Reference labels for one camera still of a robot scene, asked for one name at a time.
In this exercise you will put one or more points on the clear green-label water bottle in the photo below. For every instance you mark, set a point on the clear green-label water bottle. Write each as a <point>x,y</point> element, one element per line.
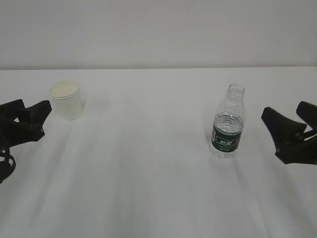
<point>228,122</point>

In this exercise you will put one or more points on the white paper cup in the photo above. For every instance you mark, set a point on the white paper cup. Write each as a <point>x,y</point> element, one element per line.
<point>66,99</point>

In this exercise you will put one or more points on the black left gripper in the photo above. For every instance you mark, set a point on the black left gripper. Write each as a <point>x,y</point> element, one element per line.
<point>19,125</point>

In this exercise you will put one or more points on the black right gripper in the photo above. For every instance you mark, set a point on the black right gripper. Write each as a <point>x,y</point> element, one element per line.
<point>293,145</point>

